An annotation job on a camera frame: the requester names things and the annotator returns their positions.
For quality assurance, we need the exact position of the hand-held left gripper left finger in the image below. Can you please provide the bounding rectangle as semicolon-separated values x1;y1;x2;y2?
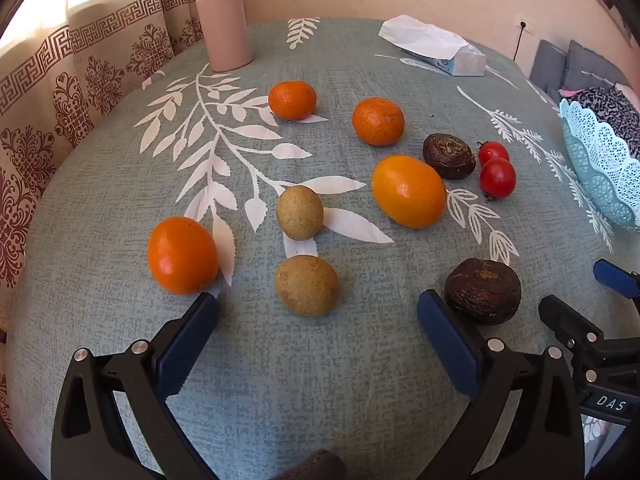
51;291;219;480

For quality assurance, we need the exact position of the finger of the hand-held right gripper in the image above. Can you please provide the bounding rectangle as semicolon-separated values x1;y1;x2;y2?
593;259;640;306
538;294;640;386

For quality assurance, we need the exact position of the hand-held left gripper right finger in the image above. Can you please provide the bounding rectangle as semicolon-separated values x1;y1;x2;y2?
417;289;586;480

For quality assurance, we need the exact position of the dark brown water chestnut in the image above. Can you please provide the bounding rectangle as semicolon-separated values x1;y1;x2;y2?
444;258;522;326
423;133;476;180

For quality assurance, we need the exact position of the orange kumquat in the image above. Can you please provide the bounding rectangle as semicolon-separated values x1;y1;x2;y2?
147;216;220;296
371;155;447;229

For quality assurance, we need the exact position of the light blue lattice basket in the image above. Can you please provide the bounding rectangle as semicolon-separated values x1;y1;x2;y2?
558;98;640;232

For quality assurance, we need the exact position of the tan longan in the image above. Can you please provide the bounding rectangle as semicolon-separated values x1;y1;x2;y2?
276;185;325;241
274;255;340;318

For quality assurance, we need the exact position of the red cherry tomato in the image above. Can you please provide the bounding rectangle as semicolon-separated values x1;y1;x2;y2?
480;158;517;200
477;141;511;167

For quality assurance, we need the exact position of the small orange mandarin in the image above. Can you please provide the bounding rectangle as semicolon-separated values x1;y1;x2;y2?
268;80;318;121

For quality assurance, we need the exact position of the teal leaf-print tablecloth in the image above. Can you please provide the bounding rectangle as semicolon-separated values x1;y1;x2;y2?
5;17;640;480

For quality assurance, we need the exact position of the dark patterned cloth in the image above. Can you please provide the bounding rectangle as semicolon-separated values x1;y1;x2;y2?
560;86;640;161

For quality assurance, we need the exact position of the grey cushion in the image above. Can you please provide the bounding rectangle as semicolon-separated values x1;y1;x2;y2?
562;40;631;88
529;39;568;97

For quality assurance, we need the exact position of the blue tissue pack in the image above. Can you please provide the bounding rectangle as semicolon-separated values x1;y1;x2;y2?
378;15;487;77

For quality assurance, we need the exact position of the patterned beige curtain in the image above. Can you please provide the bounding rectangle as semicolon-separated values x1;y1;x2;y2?
0;0;251;431

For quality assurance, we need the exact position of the pink thermos bottle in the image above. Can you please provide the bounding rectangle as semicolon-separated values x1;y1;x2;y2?
192;0;253;72

